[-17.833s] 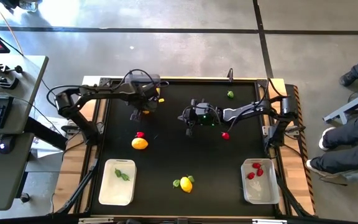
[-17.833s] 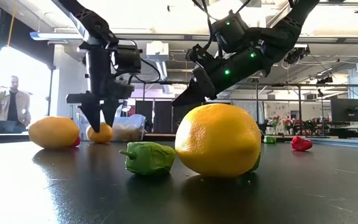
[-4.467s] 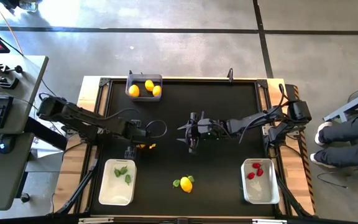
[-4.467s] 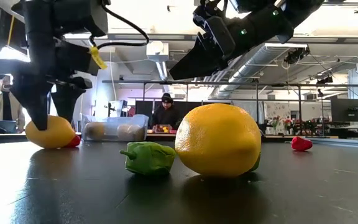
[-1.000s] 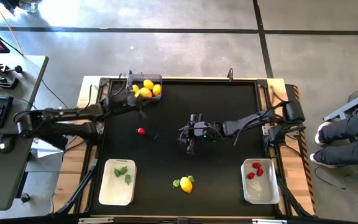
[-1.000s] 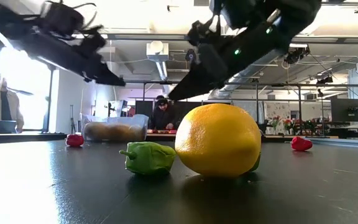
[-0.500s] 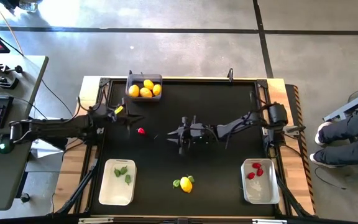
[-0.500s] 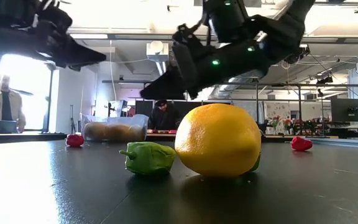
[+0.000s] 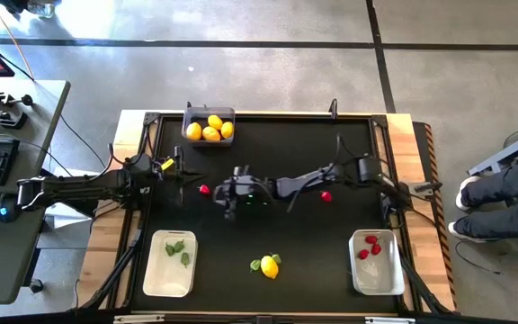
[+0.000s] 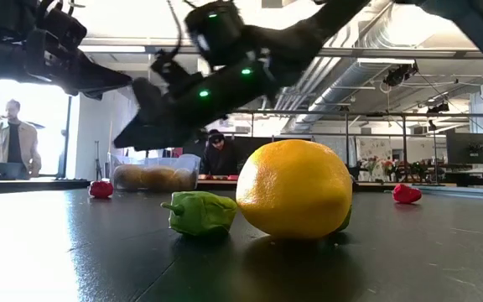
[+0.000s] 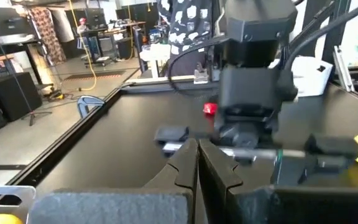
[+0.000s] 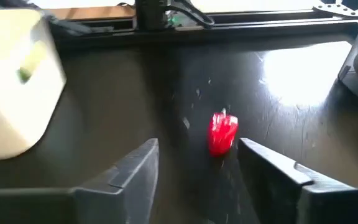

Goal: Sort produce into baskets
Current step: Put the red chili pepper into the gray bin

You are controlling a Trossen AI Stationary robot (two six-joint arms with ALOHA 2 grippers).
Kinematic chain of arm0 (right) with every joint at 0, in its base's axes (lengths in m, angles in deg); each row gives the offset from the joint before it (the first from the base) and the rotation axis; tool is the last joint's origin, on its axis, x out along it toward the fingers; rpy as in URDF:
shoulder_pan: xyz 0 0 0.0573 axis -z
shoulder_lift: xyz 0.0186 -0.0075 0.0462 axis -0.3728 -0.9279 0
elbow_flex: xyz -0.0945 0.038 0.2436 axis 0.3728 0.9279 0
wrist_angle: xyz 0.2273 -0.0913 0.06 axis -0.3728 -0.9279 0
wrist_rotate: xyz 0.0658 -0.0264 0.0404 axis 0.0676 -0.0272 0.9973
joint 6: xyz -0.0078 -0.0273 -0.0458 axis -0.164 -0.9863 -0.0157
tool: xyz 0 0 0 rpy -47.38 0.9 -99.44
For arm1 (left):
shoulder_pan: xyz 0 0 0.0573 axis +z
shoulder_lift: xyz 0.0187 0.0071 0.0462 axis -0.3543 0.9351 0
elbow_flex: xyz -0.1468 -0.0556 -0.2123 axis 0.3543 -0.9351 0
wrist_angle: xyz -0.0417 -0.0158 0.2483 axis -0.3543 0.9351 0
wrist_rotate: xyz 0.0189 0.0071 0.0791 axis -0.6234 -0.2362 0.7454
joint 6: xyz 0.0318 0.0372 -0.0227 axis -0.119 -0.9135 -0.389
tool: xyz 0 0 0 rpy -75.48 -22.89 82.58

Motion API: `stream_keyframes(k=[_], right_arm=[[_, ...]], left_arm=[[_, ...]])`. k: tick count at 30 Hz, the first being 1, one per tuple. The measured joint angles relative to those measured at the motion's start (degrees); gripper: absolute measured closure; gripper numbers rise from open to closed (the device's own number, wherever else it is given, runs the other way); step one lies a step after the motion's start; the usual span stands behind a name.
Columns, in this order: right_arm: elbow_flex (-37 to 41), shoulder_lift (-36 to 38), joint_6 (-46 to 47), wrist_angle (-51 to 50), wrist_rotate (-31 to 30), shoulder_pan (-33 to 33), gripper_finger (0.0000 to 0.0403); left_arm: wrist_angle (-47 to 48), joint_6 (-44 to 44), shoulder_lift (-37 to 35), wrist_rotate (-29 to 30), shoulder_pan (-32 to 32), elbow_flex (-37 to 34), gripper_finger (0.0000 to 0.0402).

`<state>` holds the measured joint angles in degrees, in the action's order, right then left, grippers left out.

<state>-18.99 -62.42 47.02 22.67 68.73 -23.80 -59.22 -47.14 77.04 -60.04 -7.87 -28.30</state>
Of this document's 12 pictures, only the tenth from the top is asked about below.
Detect black computer monitor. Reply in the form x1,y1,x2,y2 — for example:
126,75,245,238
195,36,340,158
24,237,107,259
446,133,483,165

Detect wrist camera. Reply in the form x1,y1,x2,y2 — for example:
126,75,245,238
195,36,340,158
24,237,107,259
25,7,88,81
151,49,204,96

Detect black divider panels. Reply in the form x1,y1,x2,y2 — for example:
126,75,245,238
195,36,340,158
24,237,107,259
232,136,313,163

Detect silver overhead frame bar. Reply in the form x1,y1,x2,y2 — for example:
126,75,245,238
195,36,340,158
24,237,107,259
80,44,483,60

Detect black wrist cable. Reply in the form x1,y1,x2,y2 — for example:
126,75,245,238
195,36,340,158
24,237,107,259
165,0,184,55
35,0,86,18

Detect standing person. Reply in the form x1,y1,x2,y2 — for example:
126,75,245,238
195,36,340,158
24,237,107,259
0,99,43,180

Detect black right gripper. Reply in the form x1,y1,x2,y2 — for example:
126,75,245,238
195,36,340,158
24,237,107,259
112,56,283,152

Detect clear plastic bin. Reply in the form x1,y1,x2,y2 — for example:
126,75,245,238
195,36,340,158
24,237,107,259
106,153,202,193

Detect black ceiling spotlight cluster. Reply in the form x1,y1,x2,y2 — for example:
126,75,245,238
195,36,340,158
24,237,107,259
382,62,419,88

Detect black pipe rack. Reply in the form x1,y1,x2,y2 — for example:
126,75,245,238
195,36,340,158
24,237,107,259
231,109,483,185

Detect silver ventilation duct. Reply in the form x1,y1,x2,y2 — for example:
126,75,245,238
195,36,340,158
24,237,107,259
285,58,418,135

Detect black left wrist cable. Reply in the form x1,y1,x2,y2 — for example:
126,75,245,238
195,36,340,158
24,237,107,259
35,0,86,18

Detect grey laptop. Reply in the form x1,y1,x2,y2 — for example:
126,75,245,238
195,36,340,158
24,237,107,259
0,162,29,180

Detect red bell pepper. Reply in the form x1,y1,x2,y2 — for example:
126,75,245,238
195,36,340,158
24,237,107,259
392,183,423,205
88,180,115,200

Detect seated person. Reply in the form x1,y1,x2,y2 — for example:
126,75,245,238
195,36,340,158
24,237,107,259
202,128,242,176

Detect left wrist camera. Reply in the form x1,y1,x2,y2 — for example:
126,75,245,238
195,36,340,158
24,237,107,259
25,7,88,81

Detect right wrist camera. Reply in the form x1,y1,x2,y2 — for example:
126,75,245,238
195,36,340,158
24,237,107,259
151,49,204,96

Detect flower bouquet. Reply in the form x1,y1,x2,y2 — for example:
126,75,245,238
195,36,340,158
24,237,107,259
361,155,381,177

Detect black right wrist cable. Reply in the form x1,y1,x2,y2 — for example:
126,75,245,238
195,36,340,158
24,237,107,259
165,0,184,55

